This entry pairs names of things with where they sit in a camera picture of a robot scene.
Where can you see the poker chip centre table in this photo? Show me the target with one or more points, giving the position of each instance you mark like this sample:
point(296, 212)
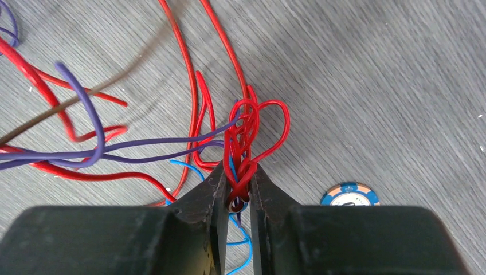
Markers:
point(350, 194)

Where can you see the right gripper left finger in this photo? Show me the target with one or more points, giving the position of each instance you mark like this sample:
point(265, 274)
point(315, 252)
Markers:
point(185, 237)

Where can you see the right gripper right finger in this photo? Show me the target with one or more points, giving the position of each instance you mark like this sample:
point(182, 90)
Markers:
point(291, 238)

